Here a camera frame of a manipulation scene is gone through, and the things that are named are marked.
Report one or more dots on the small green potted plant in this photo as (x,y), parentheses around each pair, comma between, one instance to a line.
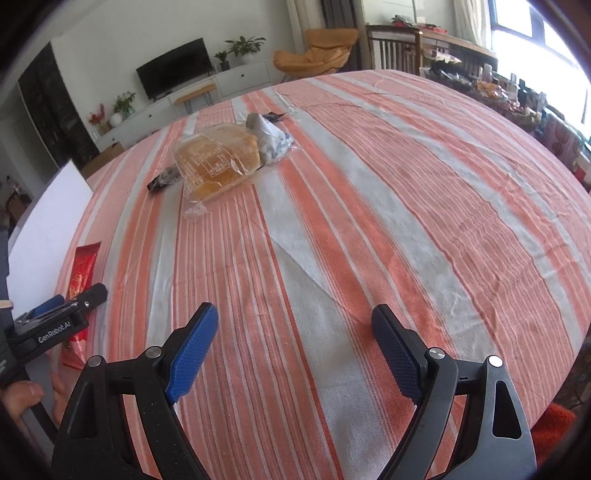
(222,59)

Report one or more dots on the red flowers in vase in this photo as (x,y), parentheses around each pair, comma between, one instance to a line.
(98,117)

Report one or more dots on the person's left hand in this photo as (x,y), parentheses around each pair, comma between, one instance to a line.
(23,398)

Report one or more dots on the white television cabinet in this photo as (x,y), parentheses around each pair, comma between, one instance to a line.
(240,76)

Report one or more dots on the dark wooden slatted chair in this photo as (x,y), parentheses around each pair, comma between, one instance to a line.
(392,48)

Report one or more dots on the grey snack packet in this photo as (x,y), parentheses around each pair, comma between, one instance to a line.
(268,134)

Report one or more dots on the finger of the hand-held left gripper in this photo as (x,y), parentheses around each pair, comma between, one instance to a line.
(46,307)
(92,295)

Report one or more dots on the brown cardboard box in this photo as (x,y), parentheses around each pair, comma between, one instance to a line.
(102,159)

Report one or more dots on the dark brown snack bar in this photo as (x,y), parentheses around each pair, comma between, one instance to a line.
(164,179)

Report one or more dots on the orange striped tablecloth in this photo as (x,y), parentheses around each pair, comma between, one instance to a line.
(369,207)

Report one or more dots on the long black snack packet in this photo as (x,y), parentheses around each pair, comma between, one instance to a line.
(276,115)

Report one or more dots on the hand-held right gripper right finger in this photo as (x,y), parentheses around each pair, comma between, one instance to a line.
(397,355)

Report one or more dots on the wooden bench with hairpin legs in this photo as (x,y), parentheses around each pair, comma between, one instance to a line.
(194,91)

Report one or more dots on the tall black bookshelf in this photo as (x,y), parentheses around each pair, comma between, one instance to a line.
(53,101)

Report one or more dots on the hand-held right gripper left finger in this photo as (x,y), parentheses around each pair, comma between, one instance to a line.
(194,353)

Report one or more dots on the orange fuzzy cloth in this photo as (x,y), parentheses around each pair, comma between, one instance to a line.
(556,424)

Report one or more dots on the white sheer curtain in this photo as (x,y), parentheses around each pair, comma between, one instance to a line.
(471,18)

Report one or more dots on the grey curtain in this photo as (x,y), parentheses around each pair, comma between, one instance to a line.
(337,11)

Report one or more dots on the red snack packet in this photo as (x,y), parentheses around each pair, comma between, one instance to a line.
(83,272)

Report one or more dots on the white round vase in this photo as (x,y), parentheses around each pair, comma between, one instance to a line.
(115,119)

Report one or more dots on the black television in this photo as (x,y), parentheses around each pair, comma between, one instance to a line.
(175,69)

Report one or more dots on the bread in clear bag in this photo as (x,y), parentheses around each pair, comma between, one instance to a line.
(217,161)

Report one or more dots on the dark wooden dining chair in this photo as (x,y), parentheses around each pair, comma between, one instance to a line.
(17,207)

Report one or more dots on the large white cardboard box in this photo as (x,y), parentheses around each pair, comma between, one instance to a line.
(46,221)

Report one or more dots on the orange lounge chair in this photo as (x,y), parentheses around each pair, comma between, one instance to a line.
(314,53)

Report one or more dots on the row of bottles and packets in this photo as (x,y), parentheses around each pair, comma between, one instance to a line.
(517,99)

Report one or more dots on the large leafy potted plant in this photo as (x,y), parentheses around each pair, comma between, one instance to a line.
(245,47)

